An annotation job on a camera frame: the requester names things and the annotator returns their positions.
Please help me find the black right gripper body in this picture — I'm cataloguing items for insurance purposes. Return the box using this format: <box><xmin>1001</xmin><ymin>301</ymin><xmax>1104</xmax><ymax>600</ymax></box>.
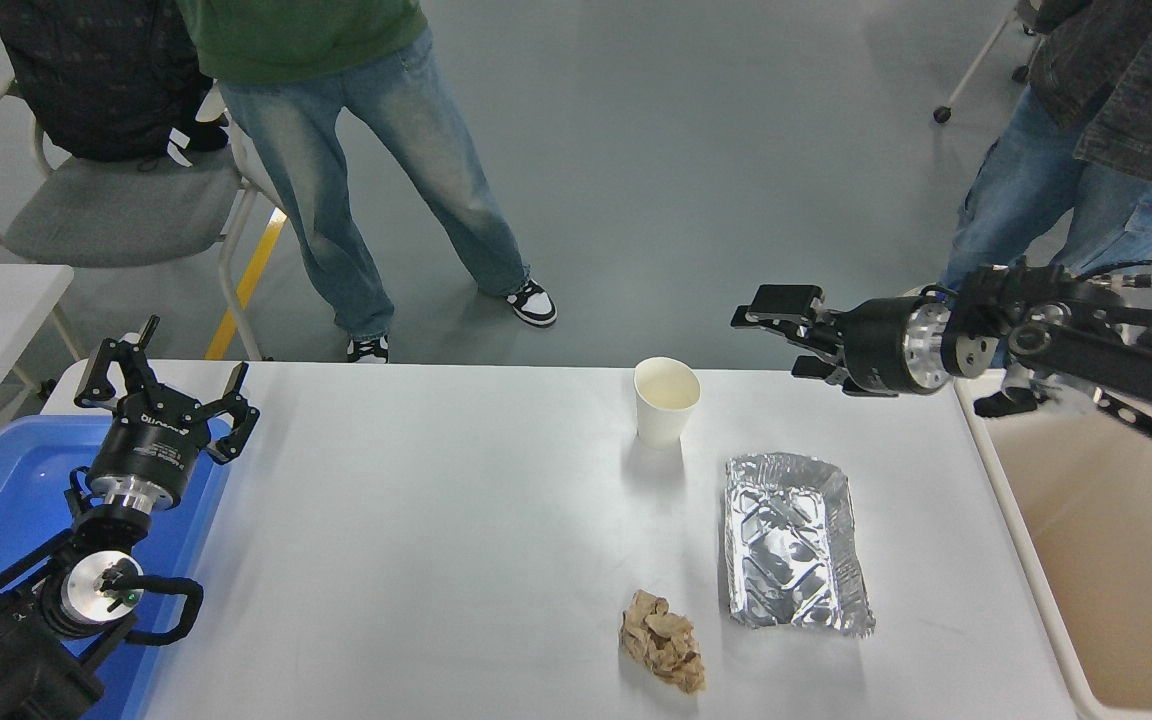
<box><xmin>839</xmin><ymin>298</ymin><xmax>923</xmax><ymax>397</ymax></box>

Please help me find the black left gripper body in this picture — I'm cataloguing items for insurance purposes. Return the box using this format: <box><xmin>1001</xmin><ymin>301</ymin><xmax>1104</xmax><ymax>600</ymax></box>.
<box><xmin>86</xmin><ymin>390</ymin><xmax>214</xmax><ymax>499</ymax></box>

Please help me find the white paper cup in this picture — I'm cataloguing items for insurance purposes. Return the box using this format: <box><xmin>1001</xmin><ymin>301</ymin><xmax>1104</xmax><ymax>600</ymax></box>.
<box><xmin>633</xmin><ymin>356</ymin><xmax>702</xmax><ymax>448</ymax></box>

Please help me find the silver foil tray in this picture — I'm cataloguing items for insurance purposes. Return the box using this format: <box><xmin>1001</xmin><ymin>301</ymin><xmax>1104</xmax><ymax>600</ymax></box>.
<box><xmin>722</xmin><ymin>452</ymin><xmax>877</xmax><ymax>638</ymax></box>

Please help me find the tan paper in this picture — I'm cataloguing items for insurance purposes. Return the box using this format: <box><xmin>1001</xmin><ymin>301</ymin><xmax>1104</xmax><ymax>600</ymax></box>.
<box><xmin>619</xmin><ymin>590</ymin><xmax>707</xmax><ymax>695</ymax></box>

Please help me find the blue plastic tray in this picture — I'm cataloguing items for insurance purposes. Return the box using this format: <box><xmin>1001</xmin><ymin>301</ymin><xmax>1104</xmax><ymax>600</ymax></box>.
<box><xmin>0</xmin><ymin>413</ymin><xmax>234</xmax><ymax>720</ymax></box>

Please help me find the white-legged wheeled chair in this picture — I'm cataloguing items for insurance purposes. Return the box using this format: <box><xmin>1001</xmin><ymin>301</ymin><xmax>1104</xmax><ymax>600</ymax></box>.
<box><xmin>933</xmin><ymin>0</ymin><xmax>1047</xmax><ymax>124</ymax></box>

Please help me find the black quilted jacket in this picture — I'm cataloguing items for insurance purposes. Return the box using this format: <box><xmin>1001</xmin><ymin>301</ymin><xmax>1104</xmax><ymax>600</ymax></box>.
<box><xmin>0</xmin><ymin>0</ymin><xmax>229</xmax><ymax>164</ymax></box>

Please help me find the large pale plastic bin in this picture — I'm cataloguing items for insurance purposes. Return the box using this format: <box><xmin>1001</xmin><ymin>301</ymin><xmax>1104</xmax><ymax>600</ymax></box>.
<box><xmin>953</xmin><ymin>370</ymin><xmax>1152</xmax><ymax>720</ymax></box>

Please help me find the person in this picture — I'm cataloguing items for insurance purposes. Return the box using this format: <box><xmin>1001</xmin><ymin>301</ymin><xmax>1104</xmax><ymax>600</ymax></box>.
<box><xmin>176</xmin><ymin>0</ymin><xmax>558</xmax><ymax>363</ymax></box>
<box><xmin>936</xmin><ymin>0</ymin><xmax>1152</xmax><ymax>301</ymax></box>

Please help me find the grey padded chair white frame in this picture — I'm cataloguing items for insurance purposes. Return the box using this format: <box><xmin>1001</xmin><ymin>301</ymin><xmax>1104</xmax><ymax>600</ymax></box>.
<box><xmin>0</xmin><ymin>68</ymin><xmax>287</xmax><ymax>361</ymax></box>

